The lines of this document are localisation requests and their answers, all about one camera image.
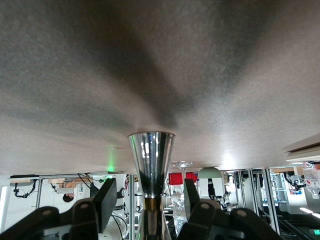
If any shiny steel jigger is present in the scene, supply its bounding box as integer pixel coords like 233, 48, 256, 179
128, 131, 176, 240

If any clear wine glass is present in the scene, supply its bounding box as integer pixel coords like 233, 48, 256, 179
170, 160, 195, 236

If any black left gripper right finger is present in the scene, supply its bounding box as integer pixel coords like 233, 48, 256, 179
176, 178, 283, 240

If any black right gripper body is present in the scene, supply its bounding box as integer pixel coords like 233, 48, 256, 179
207, 177, 217, 198

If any clear plastic bottle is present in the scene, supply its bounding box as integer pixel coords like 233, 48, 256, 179
301, 162, 320, 200

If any cream rabbit print tray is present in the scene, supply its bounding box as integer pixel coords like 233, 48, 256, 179
282, 133, 320, 164

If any red plastic box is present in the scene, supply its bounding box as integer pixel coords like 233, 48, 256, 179
168, 172, 199, 187

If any pale green ceramic bowl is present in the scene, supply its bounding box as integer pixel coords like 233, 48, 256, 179
197, 166, 225, 179

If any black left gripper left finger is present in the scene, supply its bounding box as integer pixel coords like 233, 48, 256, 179
0, 177, 118, 240

